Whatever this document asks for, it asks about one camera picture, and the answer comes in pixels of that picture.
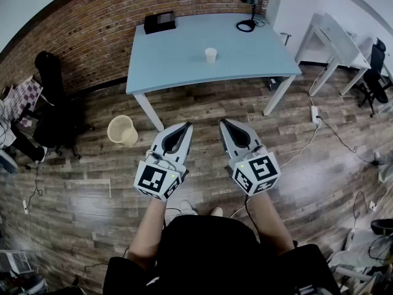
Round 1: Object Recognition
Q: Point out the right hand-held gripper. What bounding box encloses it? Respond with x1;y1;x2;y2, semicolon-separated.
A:
219;119;281;197

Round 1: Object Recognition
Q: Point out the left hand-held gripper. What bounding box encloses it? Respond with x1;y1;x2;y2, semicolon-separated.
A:
133;122;194;202

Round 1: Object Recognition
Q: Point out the cream mesh waste basket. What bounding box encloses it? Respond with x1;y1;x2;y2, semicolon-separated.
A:
107;114;139;146

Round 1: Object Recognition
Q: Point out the white paper cup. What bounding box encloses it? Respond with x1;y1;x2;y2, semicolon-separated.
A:
204;47;218;64

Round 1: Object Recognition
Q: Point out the person's left forearm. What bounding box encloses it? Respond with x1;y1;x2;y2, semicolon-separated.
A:
126;199;168;270

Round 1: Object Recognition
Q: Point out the person's right forearm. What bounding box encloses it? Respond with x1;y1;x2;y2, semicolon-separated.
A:
249;192;296;258

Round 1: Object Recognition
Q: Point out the small black case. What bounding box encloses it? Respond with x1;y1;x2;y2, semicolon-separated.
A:
268;76;285;92

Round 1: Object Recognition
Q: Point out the light blue table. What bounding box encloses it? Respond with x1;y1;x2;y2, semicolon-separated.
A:
125;12;303;132

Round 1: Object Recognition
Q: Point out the person's black shirt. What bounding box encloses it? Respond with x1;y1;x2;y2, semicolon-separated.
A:
103;215;342;295

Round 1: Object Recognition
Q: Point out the black box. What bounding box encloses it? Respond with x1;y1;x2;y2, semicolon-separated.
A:
143;10;177;36

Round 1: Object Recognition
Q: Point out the black office chair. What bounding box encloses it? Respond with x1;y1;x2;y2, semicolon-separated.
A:
32;50;96;161
357;37;393;118

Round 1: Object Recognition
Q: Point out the white desk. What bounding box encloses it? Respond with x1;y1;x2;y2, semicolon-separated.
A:
294;12;373;97

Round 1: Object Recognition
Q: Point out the checkered tablecloth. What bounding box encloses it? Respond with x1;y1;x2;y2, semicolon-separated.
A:
1;75;44;128

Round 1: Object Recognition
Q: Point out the grey fabric bag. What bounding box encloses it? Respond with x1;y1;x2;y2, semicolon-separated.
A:
327;226;393;290

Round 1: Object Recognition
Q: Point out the white floor cable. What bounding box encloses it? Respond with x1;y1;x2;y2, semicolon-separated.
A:
278;120;322;169

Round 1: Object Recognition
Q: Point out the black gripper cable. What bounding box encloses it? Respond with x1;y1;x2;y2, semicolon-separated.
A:
244;194;260;239

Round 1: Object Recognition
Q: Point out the black floor cable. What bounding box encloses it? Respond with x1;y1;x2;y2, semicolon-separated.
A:
318;116;380;166

